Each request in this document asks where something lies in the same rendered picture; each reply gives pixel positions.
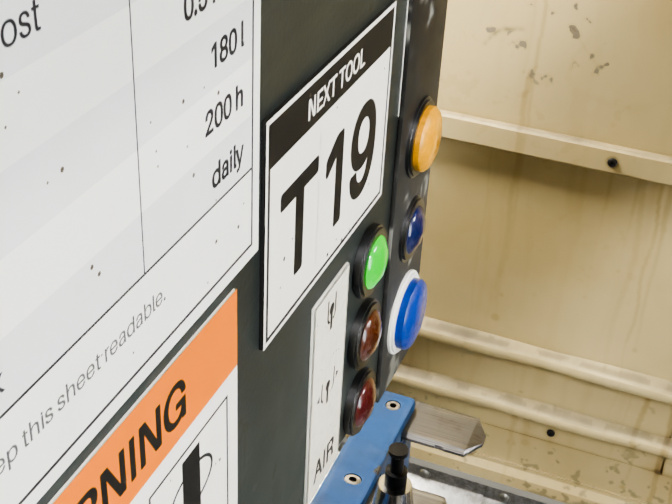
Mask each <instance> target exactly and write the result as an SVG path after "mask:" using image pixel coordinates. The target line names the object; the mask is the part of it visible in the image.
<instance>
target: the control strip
mask: <svg viewBox="0 0 672 504"><path fill-rule="evenodd" d="M447 4H448V0H409V4H408V16H407V28H406V40H405V51H404V63H403V75H402V87H401V99H400V110H399V117H398V126H397V138H396V150H395V162H394V174H393V185H392V197H391V209H390V221H389V233H388V245H387V248H388V261H387V266H386V269H385V280H384V292H383V304H382V316H381V305H380V303H379V301H378V300H377V299H374V298H369V299H367V300H365V301H364V302H363V304H362V305H361V307H360V308H359V310H358V312H357V315H356V317H355V320H354V323H353V326H352V329H351V333H350V337H349V342H348V350H347V359H348V363H349V365H350V367H351V368H352V369H355V370H359V371H358V373H357V374H356V376H355V378H354V380H353V382H352V385H351V387H350V390H349V393H348V396H347V400H346V404H345V408H344V414H343V429H344V431H345V433H346V434H347V435H350V436H354V435H356V434H358V433H359V432H360V431H361V429H362V427H363V426H364V424H365V423H364V424H363V425H362V426H361V427H356V423H355V418H356V410H357V406H358V402H359V398H360V395H361V392H362V390H363V388H364V385H365V384H366V382H367V380H368V379H369V378H372V379H373V380H374V382H375V384H376V387H375V388H376V401H375V402H376V403H378V402H379V401H380V399H381V397H382V395H383V394H384V392H385V390H386V388H387V387H388V385H389V383H390V381H391V380H392V378H393V376H394V374H395V373H396V371H397V369H398V367H399V365H400V364H401V362H402V360H403V358H404V357H405V355H406V353H407V351H408V350H409V348H408V349H406V350H402V349H399V348H396V346H395V342H394V335H395V326H396V320H397V316H398V311H399V308H400V304H401V301H402V298H403V295H404V293H405V290H406V288H407V286H408V284H409V283H410V281H411V280H412V279H413V278H419V272H420V263H421V253H422V244H423V239H422V241H421V243H420V244H419V246H418V247H417V248H416V249H415V251H414V252H413V253H411V254H408V253H407V237H408V231H409V227H410V223H411V220H412V217H413V215H414V213H415V210H416V209H417V207H418V206H422V207H423V209H424V213H425V215H426V205H427V196H428V186H429V177H430V167H431V166H430V167H429V168H428V169H427V170H425V171H424V172H419V171H415V169H414V166H413V151H414V144H415V138H416V134H417V130H418V126H419V123H420V120H421V118H422V115H423V113H424V111H425V110H426V108H427V107H428V106H429V105H433V106H437V100H438V90H439V81H440V71H441V62H442V52H443V42H444V33H445V23H446V14H447ZM380 235H383V236H384V237H385V239H386V243H387V231H386V229H385V227H384V225H382V224H378V223H374V224H373V225H371V226H370V227H369V228H368V229H367V230H366V232H365V233H364V235H363V237H362V239H361V242H360V244H359V247H358V250H357V254H356V258H355V262H354V267H353V275H352V287H353V291H354V293H355V295H356V297H358V298H362V299H365V298H367V297H368V296H370V295H371V294H372V292H373V291H374V289H375V288H376V286H377V284H376V285H375V287H374V288H372V289H367V287H366V271H367V265H368V261H369V257H370V254H371V251H372V248H373V246H374V244H375V242H376V240H377V238H378V237H379V236H380ZM374 310H378V311H379V313H380V316H381V322H382V333H381V337H380V341H379V351H378V363H377V375H375V372H374V371H373V368H371V367H367V366H365V365H366V364H367V362H368V361H369V359H370V357H371V356H370V357H369V359H368V360H366V361H362V360H361V357H360V349H361V342H362V337H363V333H364V330H365V327H366V324H367V322H368V319H369V317H370V315H371V314H372V312H373V311H374ZM364 366H365V367H364ZM361 368H362V369H361Z"/></svg>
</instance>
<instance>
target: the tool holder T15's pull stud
mask: <svg viewBox="0 0 672 504"><path fill-rule="evenodd" d="M388 453H389V455H390V457H391V463H390V464H388V465H387V466H386V468H385V477H384V486H385V487H386V488H387V489H388V490H390V491H393V492H400V491H402V490H404V489H405V488H406V484H407V475H408V469H407V467H406V466H405V465H404V459H405V458H406V457H407V456H408V454H409V448H408V446H407V445H406V444H404V443H400V442H395V443H392V444H391V445H390V446H389V450H388Z"/></svg>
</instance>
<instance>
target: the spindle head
mask: <svg viewBox="0 0 672 504"><path fill-rule="evenodd" d="M391 1H392V0H261V30H260V126H259V223H258V251H257V252H256V253H255V254H254V255H253V256H252V257H251V259H250V260H249V261H248V262H247V263H246V264H245V265H244V267H243V268H242V269H241V270H240V271H239V272H238V273H237V275H236V276H235V277H234V278H233V279H232V280H231V281H230V283H229V284H228V285H227V286H226V287H225V288H224V289H223V291H222V292H221V293H220V294H219V295H218V296H217V297H216V299H215V300H214V301H213V302H212V303H211V304H210V305H209V307H208V308H207V309H206V310H205V311H204V312H203V313H202V315H201V316H200V317H199V318H198V319H197V320H196V321H195V323H194V324H193V325H192V326H191V327H190V328H189V329H188V331H187V332H186V333H185V334H184V335H183V336H182V337H181V339H180V340H179V341H178V342H177V343H176V344H175V345H174V347H173V348H172V349H171V350H170V351H169V352H168V353H167V355H166V356H165V357H164V358H163V359H162V360H161V361H160V363H159V364H158V365H157V366H156V367H155V368H154V369H153V371H152V372H151V373H150V374H149V375H148V376H147V377H146V379H145V380H144V381H143V382H142V383H141V384H140V385H139V387H138V388H137V389H136V390H135V391H134V392H133V393H132V395H131V396H130V397H129V398H128V399H127V400H126V401H125V403H124V404H123V405H122V406H121V407H120V408H119V409H118V411H117V412H116V413H115V414H114V415H113V416H112V417H111V419H110V420H109V421H108V422H107V423H106V424H105V425H104V427H103V428H102V429H101V430H100V431H99V432H98V433H97V435H96V436H95V437H94V438H93V439H92V440H91V441H90V443H89V444H88V445H87V446H86V447H85V448H84V449H83V451H82V452H81V453H80V454H79V455H78V456H77V457H76V459H75V460H74V461H73V462H72V463H71V464H70V465H69V467H68V468H67V469H66V470H65V471H64V472H63V473H62V475H61V476H60V477H59V478H58V479H57V480H56V481H55V483H54V484H53V485H52V486H51V487H50V488H49V489H48V491H47V492H46V493H45V494H44V495H43V496H42V497H41V499H40V500H39V501H38V502H37V503H36V504H48V503H49V502H50V501H51V499H52V498H53V497H54V496H55V495H56V494H57V492H58V491H59V490H60V489H61V488H62V487H63V485H64V484H65V483H66V482H67V481H68V480H69V479H70V477H71V476H72V475H73V474H74V473H75V472H76V470H77V469H78V468H79V467H80V466H81V465H82V463H83V462H84V461H85V460H86V459H87V458H88V456H89V455H90V454H91V453H92V452H93V451H94V450H95V448H96V447H97V446H98V445H99V444H100V443H101V441H102V440H103V439H104V438H105V437H106V436H107V434H108V433H109V432H110V431H111V430H112V429H113V427H114V426H115V425H116V424H117V423H118V422H119V421H120V419H121V418H122V417H123V416H124V415H125V414H126V412H127V411H128V410H129V409H130V408H131V407H132V405H133V404H134V403H135V402H136V401H137V400H138V398H139V397H140V396H141V395H142V394H143V393H144V392H145V390H146V389H147V388H148V387H149V386H150V385H151V383H152V382H153V381H154V380H155V379H156V378H157V376H158V375H159V374H160V373H161V372H162V371H163V370H164V368H165V367H166V366H167V365H168V364H169V363H170V361H171V360H172V359H173V358H174V357H175V356H176V354H177V353H178V352H179V351H180V350H181V349H182V347H183V346H184V345H185V344H186V343H187V342H188V341H189V339H190V338H191V337H192V336H193V335H194V334H195V332H196V331H197V330H198V329H199V328H200V327H201V325H202V324H203V323H204V322H205V321H206V320H207V318H208V317H209V316H210V315H211V314H212V313H213V312H214V310H215V309H216V308H217V307H218V306H219V305H220V303H221V302H222V301H223V300H224V299H225V298H226V296H227V295H228V294H229V293H230V292H231V291H232V289H233V288H234V289H235V291H236V289H237V504H303V502H304V478H305V455H306V431H307V408H308V384H309V361H310V337H311V314H312V308H313V306H314V305H315V304H316V302H317V301H318V300H319V298H320V297H321V295H322V294H323V293H324V291H325V290H326V289H327V287H328V286H329V284H330V283H331V282H332V280H333V279H334V278H335V276H336V275H337V274H338V272H339V271H340V269H341V268H342V267H343V265H344V264H345V263H346V262H348V264H349V263H350V269H349V285H348V301H347V317H346V332H345V348H344V364H343V380H342V395H341V411H340V427H339V443H338V447H339V446H340V444H341V442H342V440H343V439H344V437H345V435H346V433H345V431H344V429H343V414H344V408H345V404H346V400H347V396H348V393H349V390H350V387H351V385H352V382H353V380H354V378H355V376H356V374H357V373H358V371H359V370H355V369H352V368H351V367H350V365H349V363H348V359H347V350H348V342H349V337H350V333H351V329H352V326H353V323H354V320H355V317H356V315H357V312H358V310H359V308H360V307H361V305H362V304H363V302H364V301H365V300H367V299H369V298H374V299H377V300H378V301H379V303H380V305H381V316H382V304H383V292H384V280H385V272H384V274H383V276H382V278H381V279H380V280H379V282H378V283H377V286H376V288H375V289H374V291H373V292H372V294H371V295H370V296H368V297H367V298H365V299H362V298H358V297H356V295H355V293H354V291H353V287H352V275H353V267H354V262H355V258H356V254H357V250H358V247H359V244H360V242H361V239H362V237H363V235H364V233H365V232H366V230H367V229H368V228H369V227H370V226H371V225H373V224H374V223H378V224H382V225H384V227H385V229H386V231H387V245H388V233H389V221H390V209H391V197H392V185H393V174H394V162H395V150H396V138H397V126H398V108H399V96H400V85H401V73H402V61H403V49H404V37H405V25H406V13H407V1H408V0H394V1H395V2H396V1H397V2H396V15H395V28H394V40H393V53H392V66H391V79H390V91H389V104H388V117H387V129H386V142H385V155H384V168H383V180H382V193H381V196H380V197H379V199H378V200H377V201H376V203H375V204H374V205H373V207H372V208H371V209H370V211H369V212H368V213H367V214H366V216H365V217H364V218H363V220H362V221H361V222H360V224H359V225H358V226H357V228H356V229H355V230H354V232H353V233H352V234H351V236H350V237H349V238H348V240H347V241H346V242H345V244H344V245H343V246H342V248H341V249H340V250H339V252H338V253H337V254H336V256H335V257H334V258H333V260H332V261H331V262H330V264H329V265H328V266H327V268H326V269H325V270H324V272H323V273H322V274H321V276H320V277H319V278H318V280H317V281H316V282H315V284H314V285H313V286H312V287H311V289H310V290H309V291H308V293H307V294H306V295H305V297H304V298H303V299H302V301H301V302H300V303H299V305H298V306H297V307H296V309H295V310H294V311H293V313H292V314H291V315H290V317H289V318H288V319H287V321H286V322H285V323H284V325H283V326H282V327H281V329H280V330H279V331H278V333H277V334H276V335H275V337H274V338H273V339H272V341H271V342H270V343H269V345H268V346H267V347H266V349H265V350H264V351H263V350H259V283H260V195H261V122H262V121H263V120H264V119H265V118H266V117H267V116H268V115H269V114H270V113H271V112H272V111H273V110H274V109H275V108H277V107H278V106H279V105H280V104H281V103H282V102H283V101H284V100H285V99H286V98H287V97H288V96H289V95H291V94H292V93H293V92H294V91H295V90H296V89H297V88H298V87H299V86H300V85H301V84H302V83H303V82H304V81H306V80H307V79H308V78H309V77H310V76H311V75H312V74H313V73H314V72H315V71H316V70H317V69H318V68H320V67H321V66H322V65H323V64H324V63H325V62H326V61H327V60H328V59H329V58H330V57H331V56H332V55H334V54H335V53H336V52H337V51H338V50H339V49H340V48H341V47H342V46H343V45H344V44H345V43H346V42H348V41H349V40H350V39H351V38H352V37H353V36H354V35H355V34H356V33H357V32H358V31H359V30H360V29H362V28H363V27H364V26H365V25H366V24H367V23H368V22H369V21H370V20H371V19H372V18H373V17H374V16H375V15H377V14H378V13H379V12H380V11H381V10H382V9H383V8H384V7H385V6H386V5H387V4H388V3H389V2H391Z"/></svg>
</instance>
